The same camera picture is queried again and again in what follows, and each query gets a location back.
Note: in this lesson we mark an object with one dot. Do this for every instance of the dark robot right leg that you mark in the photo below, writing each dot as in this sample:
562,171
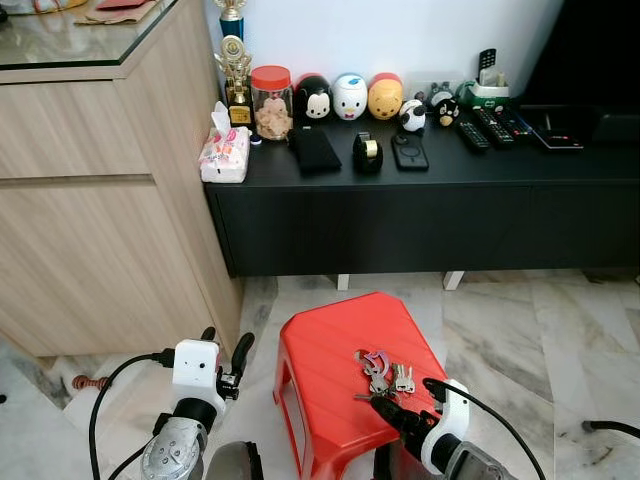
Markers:
392,468

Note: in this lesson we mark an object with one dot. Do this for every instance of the grey robot left leg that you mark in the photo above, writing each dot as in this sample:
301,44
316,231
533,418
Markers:
235,465

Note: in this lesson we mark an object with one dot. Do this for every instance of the red plastic stool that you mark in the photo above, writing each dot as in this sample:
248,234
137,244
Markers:
330,360

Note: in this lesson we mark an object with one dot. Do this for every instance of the small red-brown dumbbell toy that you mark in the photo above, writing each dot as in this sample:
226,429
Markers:
90,382

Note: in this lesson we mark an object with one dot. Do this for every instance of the light wooden cabinet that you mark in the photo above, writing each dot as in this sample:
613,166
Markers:
90,230

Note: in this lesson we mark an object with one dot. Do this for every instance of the pink tissue pack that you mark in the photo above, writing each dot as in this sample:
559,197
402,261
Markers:
225,155

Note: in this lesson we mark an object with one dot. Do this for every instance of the black TV console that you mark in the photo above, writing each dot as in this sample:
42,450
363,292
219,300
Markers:
400,220

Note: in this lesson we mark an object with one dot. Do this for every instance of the black metal board stand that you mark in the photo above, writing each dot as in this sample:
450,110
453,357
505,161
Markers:
610,427

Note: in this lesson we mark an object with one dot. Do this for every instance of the black pouch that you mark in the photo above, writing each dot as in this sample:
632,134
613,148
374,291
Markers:
315,150

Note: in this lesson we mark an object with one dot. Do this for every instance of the black tape dispenser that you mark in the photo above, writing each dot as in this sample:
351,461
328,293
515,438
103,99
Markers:
367,158

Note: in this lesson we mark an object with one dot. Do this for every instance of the clear jar with red lid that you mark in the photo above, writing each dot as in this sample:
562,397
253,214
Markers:
272,110

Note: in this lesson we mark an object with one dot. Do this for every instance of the black phone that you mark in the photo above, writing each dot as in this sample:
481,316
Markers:
410,155

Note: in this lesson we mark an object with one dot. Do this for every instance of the black mouse plush toy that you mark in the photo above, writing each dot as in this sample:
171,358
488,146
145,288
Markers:
315,100

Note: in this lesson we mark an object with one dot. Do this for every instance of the small gold trophy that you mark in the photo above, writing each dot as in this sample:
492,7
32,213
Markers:
237,70

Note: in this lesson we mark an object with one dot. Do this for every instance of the white duck plush toy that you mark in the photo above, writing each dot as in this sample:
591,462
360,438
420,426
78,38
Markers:
350,98

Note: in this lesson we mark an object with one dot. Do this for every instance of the black remote control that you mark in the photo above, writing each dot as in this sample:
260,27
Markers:
494,127
474,135
514,122

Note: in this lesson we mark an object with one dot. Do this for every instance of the small panda figure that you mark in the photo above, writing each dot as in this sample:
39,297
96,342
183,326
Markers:
413,115

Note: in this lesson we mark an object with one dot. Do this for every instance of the yellow bear plush toy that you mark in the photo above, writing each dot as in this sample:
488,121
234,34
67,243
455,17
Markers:
385,98

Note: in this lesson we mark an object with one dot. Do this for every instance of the small black cartoon figure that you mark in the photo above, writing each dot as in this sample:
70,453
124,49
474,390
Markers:
445,107

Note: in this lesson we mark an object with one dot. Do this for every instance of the black set-top box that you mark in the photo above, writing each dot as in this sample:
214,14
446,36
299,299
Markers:
550,128

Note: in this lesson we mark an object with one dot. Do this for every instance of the blue and gold trophy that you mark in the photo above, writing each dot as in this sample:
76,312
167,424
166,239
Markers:
231,22

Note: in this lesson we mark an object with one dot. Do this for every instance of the green remote holder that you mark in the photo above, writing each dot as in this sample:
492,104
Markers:
490,98

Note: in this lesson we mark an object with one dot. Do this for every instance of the brown paper sheet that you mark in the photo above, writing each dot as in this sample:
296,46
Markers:
105,17

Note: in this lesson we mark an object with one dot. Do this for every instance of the red packet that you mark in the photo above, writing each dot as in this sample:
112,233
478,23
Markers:
122,4

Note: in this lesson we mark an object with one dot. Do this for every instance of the black television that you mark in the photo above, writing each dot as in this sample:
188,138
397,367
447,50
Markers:
600,50

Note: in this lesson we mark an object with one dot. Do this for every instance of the small upright black remote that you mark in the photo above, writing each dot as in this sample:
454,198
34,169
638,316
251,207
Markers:
487,60

